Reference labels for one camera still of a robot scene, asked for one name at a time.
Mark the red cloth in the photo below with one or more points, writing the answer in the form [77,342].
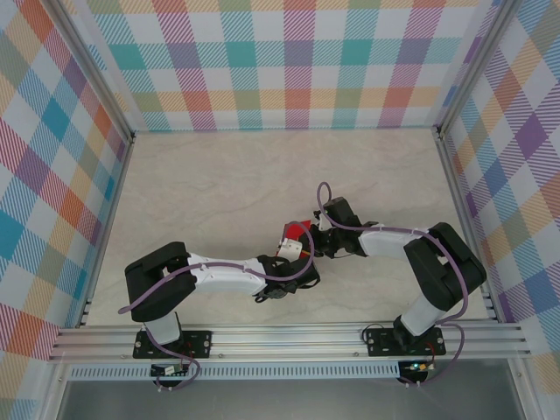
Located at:
[294,232]

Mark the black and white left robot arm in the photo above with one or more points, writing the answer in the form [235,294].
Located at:
[159,284]

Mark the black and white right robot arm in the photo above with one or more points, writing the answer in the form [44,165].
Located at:
[446,271]

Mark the small circuit board green light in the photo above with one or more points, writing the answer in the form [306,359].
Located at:
[417,366]

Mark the small black circuit board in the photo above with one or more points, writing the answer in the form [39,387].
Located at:
[168,371]

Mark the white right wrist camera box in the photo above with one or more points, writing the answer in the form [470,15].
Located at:
[321,224]

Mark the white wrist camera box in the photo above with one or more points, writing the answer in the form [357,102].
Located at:
[321,224]
[291,250]

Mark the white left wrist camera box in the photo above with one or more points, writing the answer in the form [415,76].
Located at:
[291,250]

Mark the long aluminium mounting rail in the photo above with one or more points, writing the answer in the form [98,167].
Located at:
[284,341]

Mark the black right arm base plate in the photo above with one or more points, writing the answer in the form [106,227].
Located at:
[380,343]

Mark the aluminium table side rail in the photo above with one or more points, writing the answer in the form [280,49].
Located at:
[110,219]
[464,219]

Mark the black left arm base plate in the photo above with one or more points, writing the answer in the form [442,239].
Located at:
[199,341]

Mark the aluminium frame post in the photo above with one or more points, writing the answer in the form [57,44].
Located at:
[97,65]
[474,65]

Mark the aluminium frame leg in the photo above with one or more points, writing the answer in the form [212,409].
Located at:
[52,394]
[522,394]

